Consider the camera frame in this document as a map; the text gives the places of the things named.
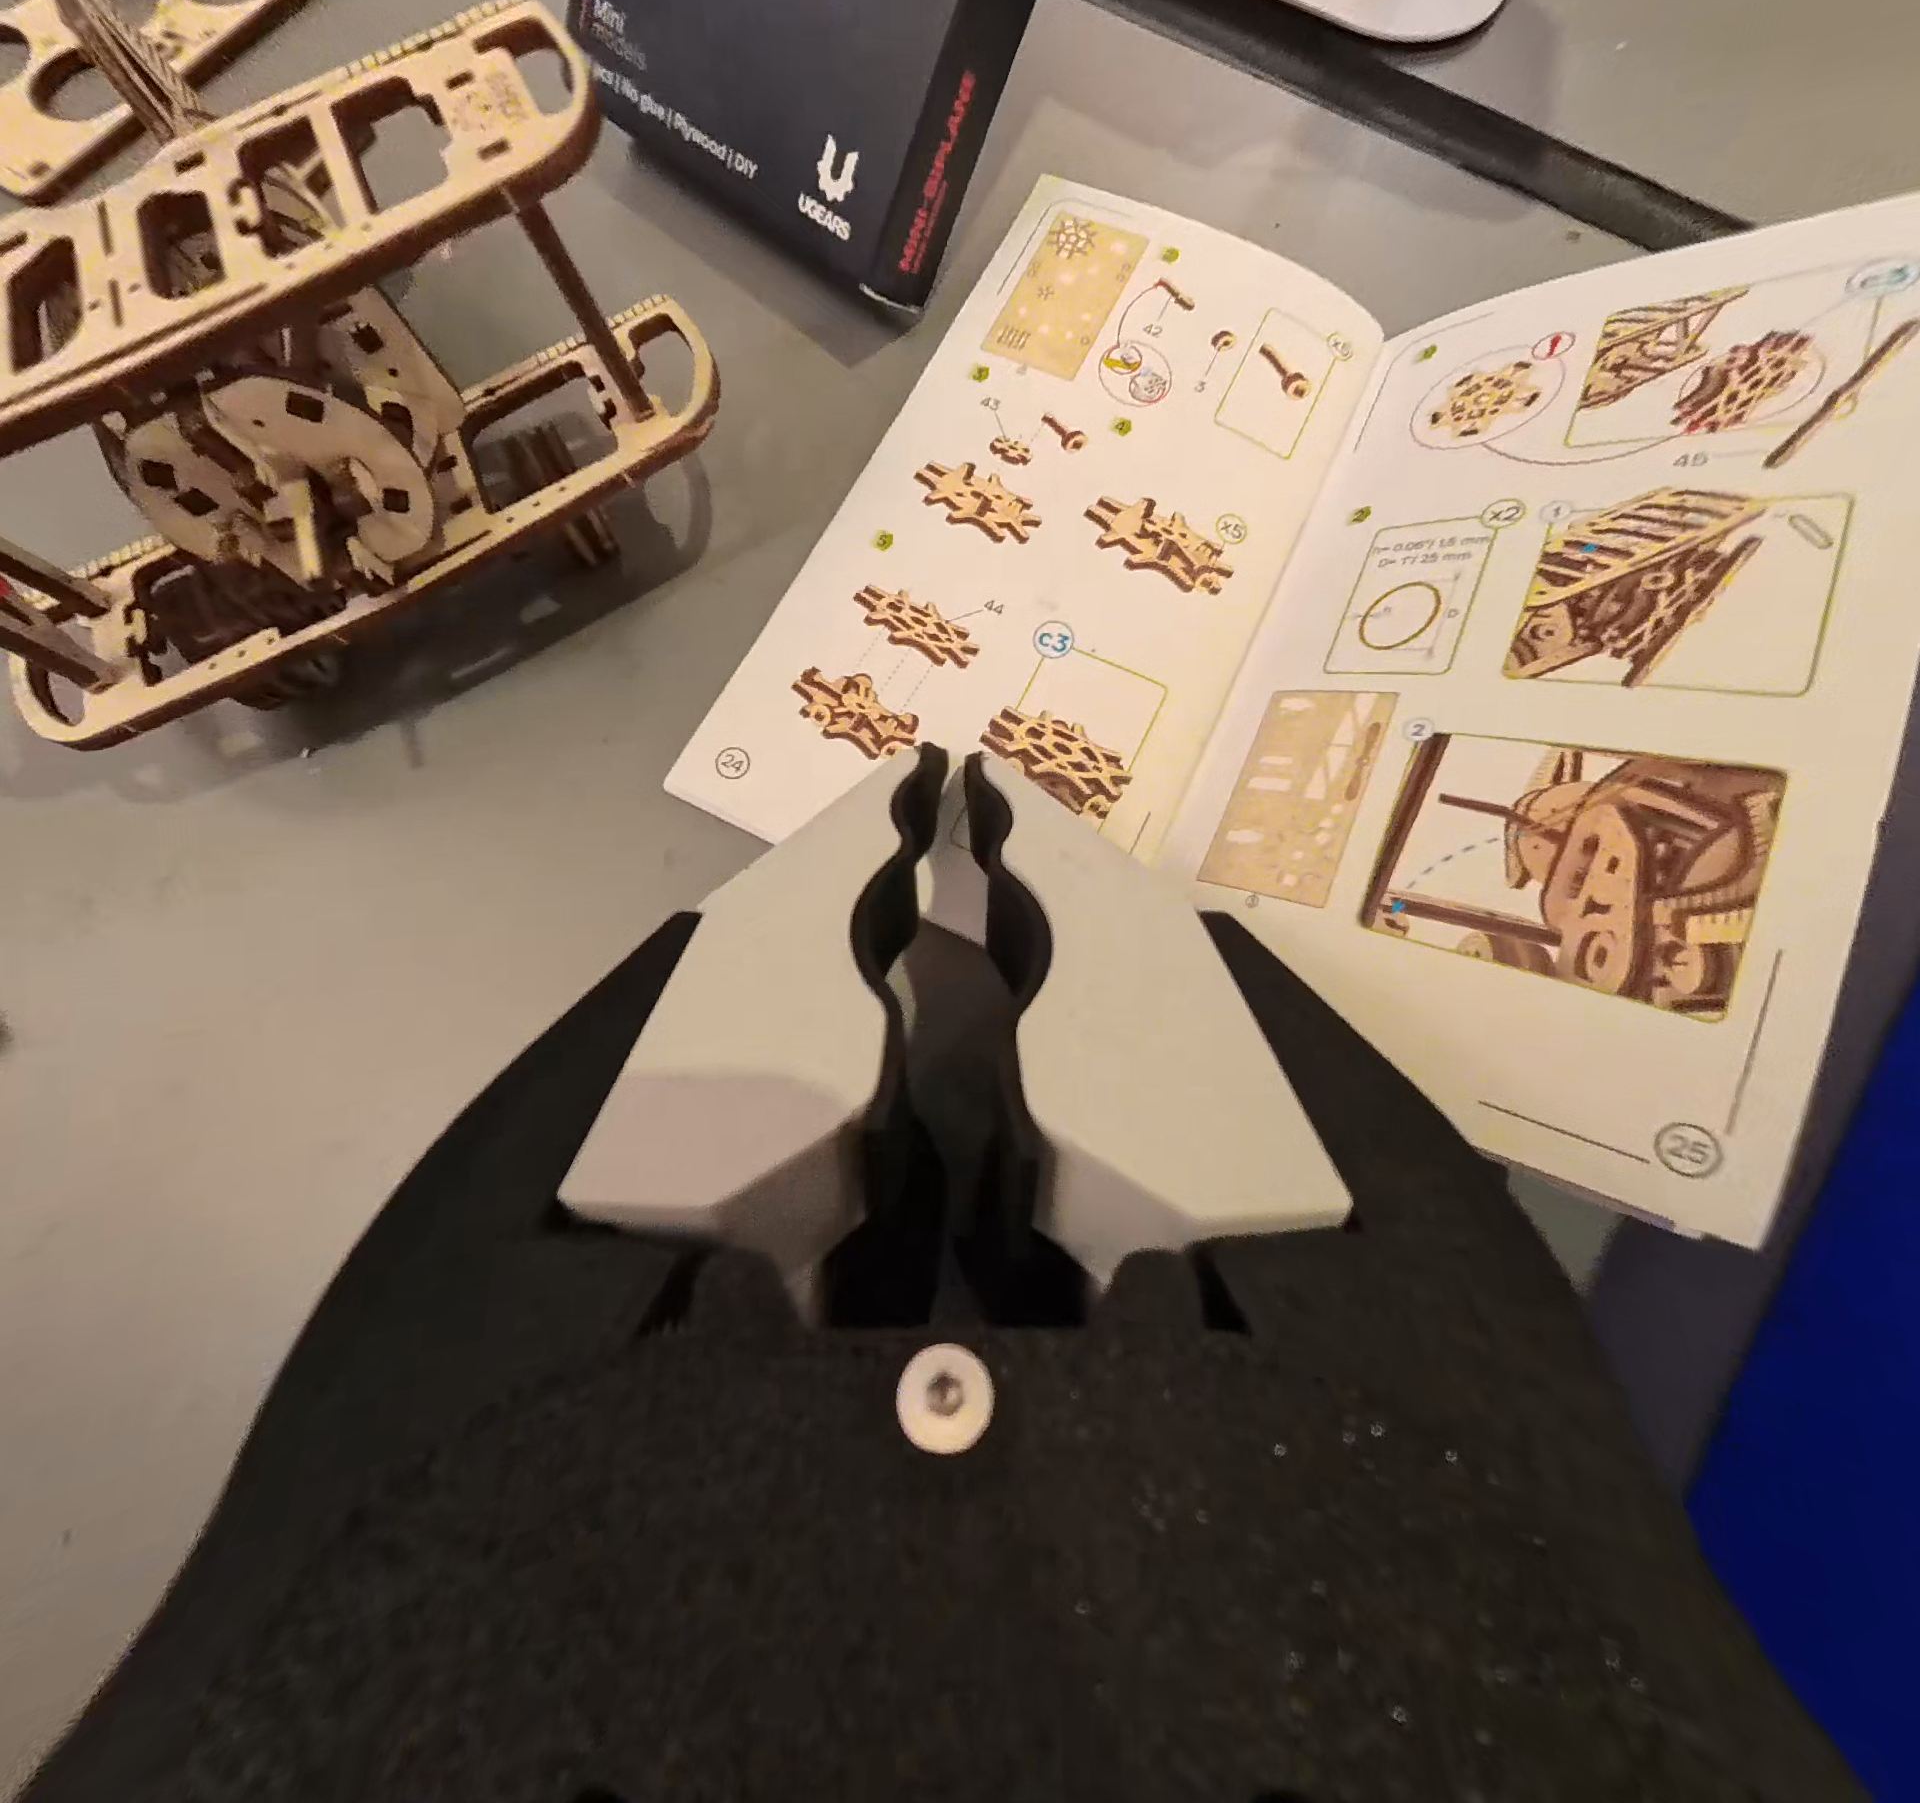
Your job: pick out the blue box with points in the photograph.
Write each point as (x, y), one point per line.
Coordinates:
(1833, 1383)

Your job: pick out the dark cardboard kit box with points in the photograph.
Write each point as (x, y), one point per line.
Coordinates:
(784, 32)

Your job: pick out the wooden biplane model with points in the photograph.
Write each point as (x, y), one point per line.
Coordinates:
(269, 453)

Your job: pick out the assembly instruction booklet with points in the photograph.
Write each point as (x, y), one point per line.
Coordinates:
(1350, 633)

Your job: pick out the grey desk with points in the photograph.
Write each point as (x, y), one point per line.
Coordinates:
(376, 935)

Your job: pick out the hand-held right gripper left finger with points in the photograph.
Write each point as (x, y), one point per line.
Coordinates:
(704, 1056)

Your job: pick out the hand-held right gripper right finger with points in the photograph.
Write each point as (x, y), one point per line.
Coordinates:
(1173, 1066)

